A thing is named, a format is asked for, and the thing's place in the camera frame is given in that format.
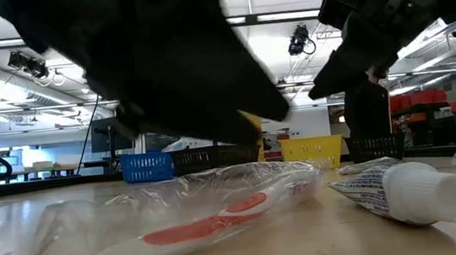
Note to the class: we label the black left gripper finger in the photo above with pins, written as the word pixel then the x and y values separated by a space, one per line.
pixel 193 122
pixel 227 81

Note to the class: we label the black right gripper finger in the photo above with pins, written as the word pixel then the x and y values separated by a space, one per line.
pixel 353 67

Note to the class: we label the red toothbrush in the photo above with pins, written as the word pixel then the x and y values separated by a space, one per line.
pixel 204 227

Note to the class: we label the black plastic basket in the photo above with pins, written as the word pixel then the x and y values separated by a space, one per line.
pixel 374 148
pixel 206 159

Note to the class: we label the person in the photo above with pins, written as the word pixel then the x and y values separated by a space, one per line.
pixel 366 108

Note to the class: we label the blue plastic basket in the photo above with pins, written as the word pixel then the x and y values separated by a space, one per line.
pixel 147 167

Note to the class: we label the row of red bins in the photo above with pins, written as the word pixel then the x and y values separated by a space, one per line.
pixel 420 99

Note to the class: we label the black monitor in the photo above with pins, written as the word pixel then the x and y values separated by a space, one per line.
pixel 106 136

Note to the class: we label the yellow plastic basket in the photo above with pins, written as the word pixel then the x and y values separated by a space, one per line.
pixel 311 150

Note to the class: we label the black ceiling camera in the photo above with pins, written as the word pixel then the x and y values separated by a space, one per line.
pixel 299 41
pixel 30 65

